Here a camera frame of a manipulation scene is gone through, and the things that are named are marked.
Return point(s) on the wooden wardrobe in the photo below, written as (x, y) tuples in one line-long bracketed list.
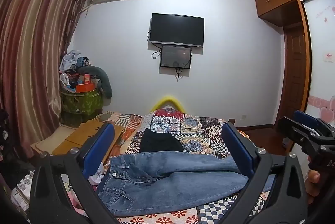
[(308, 30)]

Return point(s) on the pile of clothes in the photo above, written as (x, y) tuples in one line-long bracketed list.
[(73, 60)]

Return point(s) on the patchwork printed blanket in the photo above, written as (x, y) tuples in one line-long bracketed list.
[(193, 127)]

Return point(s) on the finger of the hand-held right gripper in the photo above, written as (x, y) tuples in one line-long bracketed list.
[(290, 130), (305, 116)]

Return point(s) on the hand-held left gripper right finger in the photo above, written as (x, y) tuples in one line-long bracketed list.
[(236, 148)]

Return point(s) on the pink wall sticker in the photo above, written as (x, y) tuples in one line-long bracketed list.
[(328, 57)]

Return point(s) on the small black wall monitor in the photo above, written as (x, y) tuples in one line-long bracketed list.
[(175, 56)]

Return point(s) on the striped brown curtain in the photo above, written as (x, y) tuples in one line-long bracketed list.
[(31, 56)]

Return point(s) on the black garment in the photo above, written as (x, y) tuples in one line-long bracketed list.
[(159, 141)]

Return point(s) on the light wooden board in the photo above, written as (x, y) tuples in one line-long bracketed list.
[(86, 135)]

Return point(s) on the green patterned storage box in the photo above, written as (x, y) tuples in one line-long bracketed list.
[(81, 103)]

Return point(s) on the person's right hand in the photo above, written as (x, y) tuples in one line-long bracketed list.
[(312, 177)]

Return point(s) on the blue denim pants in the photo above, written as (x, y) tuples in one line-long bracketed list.
[(167, 182)]

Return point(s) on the orange box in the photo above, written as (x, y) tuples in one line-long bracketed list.
[(85, 87)]

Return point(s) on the wall socket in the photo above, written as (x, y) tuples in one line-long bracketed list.
[(243, 117)]

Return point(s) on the black wall television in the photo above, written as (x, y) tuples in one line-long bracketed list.
[(176, 29)]

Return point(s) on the brown wooden door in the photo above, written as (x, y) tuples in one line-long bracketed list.
[(294, 77)]

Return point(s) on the yellow headboard edge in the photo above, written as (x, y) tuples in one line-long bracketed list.
[(167, 102)]

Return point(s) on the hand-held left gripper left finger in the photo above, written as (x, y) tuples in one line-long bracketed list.
[(104, 145)]

